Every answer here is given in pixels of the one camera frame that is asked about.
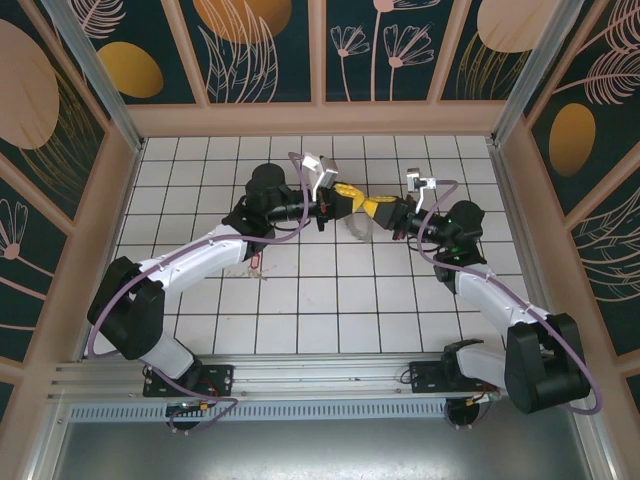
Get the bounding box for metal strap with key rings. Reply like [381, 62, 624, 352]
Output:
[344, 212, 377, 242]

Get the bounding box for keys with red tag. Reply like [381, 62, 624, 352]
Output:
[245, 253, 271, 282]

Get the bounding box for galvanised metal sheet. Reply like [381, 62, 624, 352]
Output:
[47, 418, 596, 480]

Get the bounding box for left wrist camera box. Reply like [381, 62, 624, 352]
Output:
[301, 151, 342, 202]

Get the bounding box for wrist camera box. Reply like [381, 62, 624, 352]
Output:
[301, 151, 342, 202]
[405, 168, 440, 211]

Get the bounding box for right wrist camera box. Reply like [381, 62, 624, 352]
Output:
[405, 168, 440, 211]

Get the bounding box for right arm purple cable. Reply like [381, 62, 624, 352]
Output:
[416, 178, 603, 431]

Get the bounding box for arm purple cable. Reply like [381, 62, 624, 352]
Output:
[87, 151, 311, 434]
[416, 178, 603, 431]

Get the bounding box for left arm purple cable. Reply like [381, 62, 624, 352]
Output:
[87, 151, 311, 434]

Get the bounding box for aluminium side rail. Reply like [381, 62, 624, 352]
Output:
[488, 142, 571, 357]

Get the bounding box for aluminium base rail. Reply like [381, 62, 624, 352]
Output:
[47, 351, 596, 405]

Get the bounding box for aluminium corner post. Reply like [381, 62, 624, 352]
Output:
[489, 0, 607, 147]
[41, 0, 147, 154]

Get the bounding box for slotted grey cable duct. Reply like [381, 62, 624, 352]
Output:
[66, 402, 584, 422]

